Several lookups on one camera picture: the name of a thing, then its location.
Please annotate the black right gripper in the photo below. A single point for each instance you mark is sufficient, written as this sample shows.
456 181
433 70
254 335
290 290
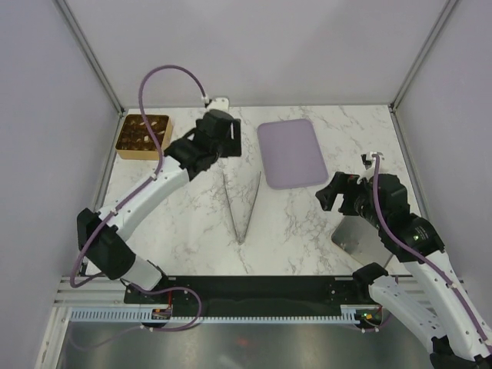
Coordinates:
340 182

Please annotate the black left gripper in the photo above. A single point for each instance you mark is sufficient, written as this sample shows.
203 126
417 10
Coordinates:
234 146

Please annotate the steel slotted tongs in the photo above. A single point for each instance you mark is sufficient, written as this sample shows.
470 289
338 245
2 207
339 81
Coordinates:
241 199

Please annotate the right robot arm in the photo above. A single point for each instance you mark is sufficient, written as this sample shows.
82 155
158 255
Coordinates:
451 330

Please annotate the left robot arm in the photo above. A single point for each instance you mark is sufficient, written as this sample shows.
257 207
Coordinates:
103 234

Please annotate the gold chocolate box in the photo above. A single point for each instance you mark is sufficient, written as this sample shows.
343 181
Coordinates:
134 141

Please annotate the steel tray lid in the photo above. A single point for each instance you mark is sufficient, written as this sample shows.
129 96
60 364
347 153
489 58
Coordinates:
360 240

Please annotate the lilac plastic tray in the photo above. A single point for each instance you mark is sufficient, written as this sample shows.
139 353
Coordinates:
291 154

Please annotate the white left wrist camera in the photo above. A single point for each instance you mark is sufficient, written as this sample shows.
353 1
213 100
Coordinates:
220 103

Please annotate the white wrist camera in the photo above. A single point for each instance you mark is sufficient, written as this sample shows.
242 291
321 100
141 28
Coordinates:
220 103
369 161

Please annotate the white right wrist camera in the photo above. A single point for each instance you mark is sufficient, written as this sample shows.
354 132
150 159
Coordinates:
369 161

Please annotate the right aluminium corner post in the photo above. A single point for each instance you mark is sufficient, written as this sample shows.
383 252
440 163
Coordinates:
429 42

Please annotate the aluminium corner post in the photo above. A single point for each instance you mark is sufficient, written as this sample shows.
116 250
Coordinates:
429 42
78 35

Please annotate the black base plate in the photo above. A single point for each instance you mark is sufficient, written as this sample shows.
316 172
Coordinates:
272 295

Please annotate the left aluminium corner post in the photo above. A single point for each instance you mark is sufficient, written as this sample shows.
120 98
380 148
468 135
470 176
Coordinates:
78 35

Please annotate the aluminium frame rail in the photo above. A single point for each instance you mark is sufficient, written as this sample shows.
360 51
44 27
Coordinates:
100 292

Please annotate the white slotted cable duct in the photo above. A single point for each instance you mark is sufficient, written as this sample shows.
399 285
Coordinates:
151 315

